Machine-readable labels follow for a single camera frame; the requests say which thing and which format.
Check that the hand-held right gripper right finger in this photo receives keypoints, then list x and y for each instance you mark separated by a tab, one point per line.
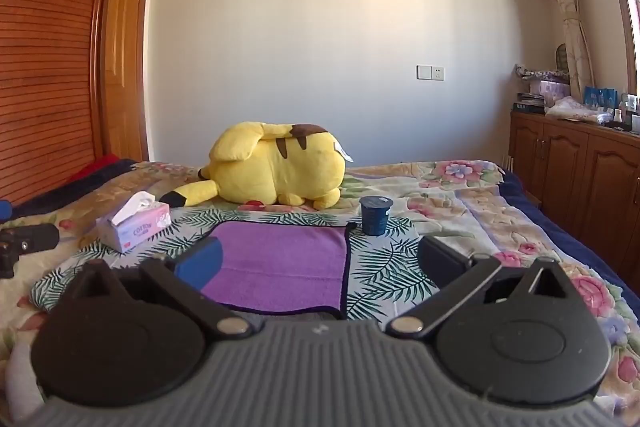
440	259

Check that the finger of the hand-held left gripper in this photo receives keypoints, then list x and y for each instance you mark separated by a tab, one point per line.
30	239

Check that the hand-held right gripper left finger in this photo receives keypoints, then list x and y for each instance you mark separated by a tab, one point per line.
200	264

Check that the purple towel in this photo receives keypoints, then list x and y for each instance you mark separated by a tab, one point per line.
280	262

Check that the leaf print cloth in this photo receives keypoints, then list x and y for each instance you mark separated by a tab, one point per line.
385	267

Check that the pink tissue box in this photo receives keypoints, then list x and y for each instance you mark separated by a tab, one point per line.
142	232

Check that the dark blue blanket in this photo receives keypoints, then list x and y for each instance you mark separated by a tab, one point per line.
75	189

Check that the dark blue cup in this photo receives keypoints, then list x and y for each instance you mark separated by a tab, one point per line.
375	217

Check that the red cloth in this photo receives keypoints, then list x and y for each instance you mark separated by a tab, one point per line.
95	167

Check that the yellow plush toy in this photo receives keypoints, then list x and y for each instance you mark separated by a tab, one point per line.
270	167

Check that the dark blue bed sheet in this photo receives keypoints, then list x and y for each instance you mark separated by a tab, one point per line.
575	242

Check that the wooden cabinet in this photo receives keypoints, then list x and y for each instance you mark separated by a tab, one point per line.
565	167

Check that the stack of books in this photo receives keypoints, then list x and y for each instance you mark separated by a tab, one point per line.
529	103

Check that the wooden louvered wardrobe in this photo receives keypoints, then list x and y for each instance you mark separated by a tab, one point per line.
45	57

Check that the white floral cloth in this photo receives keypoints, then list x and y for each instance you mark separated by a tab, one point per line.
570	108

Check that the purple tissue packs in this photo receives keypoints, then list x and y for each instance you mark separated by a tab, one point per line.
550	91

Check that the wooden door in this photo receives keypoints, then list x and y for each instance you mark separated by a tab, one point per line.
125	57

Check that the blue boxes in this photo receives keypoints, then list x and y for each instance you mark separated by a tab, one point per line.
600	96

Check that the small bottles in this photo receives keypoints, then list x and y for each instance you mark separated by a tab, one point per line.
622	112

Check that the white wall switch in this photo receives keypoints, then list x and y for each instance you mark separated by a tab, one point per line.
430	73

